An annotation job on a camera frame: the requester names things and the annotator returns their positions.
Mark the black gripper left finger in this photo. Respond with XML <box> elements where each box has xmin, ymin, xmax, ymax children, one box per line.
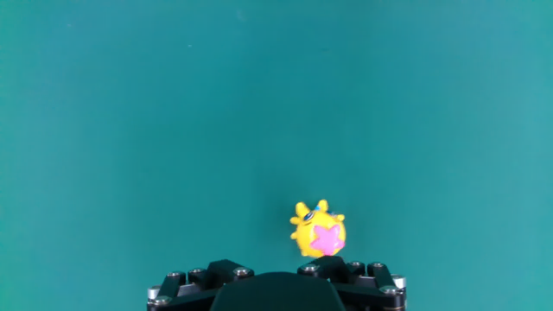
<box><xmin>146</xmin><ymin>258</ymin><xmax>256</xmax><ymax>311</ymax></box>

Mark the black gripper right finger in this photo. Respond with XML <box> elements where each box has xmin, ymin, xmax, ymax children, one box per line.
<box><xmin>296</xmin><ymin>255</ymin><xmax>408</xmax><ymax>311</ymax></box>

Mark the yellow spiky toy pink star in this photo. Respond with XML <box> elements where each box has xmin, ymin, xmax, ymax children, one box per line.
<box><xmin>289</xmin><ymin>199</ymin><xmax>346</xmax><ymax>259</ymax></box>

